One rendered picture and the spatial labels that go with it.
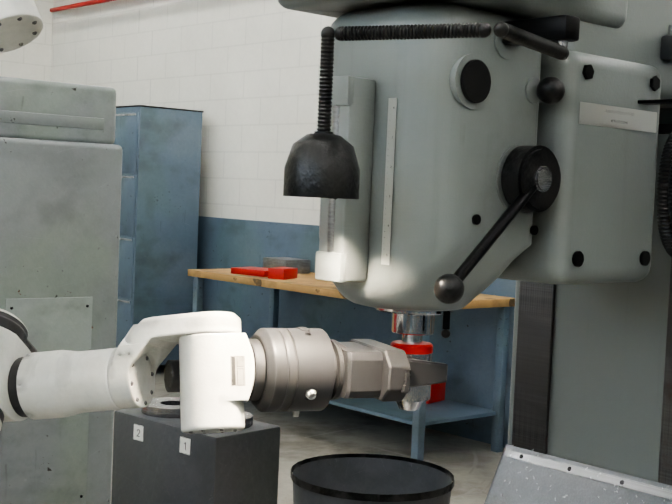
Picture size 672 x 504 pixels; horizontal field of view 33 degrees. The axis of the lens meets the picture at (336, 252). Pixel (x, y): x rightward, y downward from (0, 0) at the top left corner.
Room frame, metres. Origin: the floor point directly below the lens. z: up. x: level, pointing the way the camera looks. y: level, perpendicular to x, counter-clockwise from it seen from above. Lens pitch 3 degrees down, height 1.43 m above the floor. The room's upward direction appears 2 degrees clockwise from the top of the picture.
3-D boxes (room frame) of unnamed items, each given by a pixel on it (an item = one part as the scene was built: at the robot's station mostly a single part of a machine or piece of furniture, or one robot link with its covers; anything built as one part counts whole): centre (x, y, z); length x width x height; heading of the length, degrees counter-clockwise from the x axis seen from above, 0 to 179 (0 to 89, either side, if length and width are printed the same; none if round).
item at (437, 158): (1.26, -0.09, 1.47); 0.21 x 0.19 x 0.32; 42
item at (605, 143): (1.38, -0.24, 1.47); 0.24 x 0.19 x 0.26; 42
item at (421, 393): (1.25, -0.09, 1.23); 0.05 x 0.05 x 0.05
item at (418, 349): (1.25, -0.09, 1.26); 0.05 x 0.05 x 0.01
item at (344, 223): (1.18, -0.01, 1.45); 0.04 x 0.04 x 0.21; 42
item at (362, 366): (1.22, 0.00, 1.24); 0.13 x 0.12 x 0.10; 23
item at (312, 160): (1.08, 0.02, 1.46); 0.07 x 0.07 x 0.06
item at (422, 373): (1.22, -0.10, 1.24); 0.06 x 0.02 x 0.03; 113
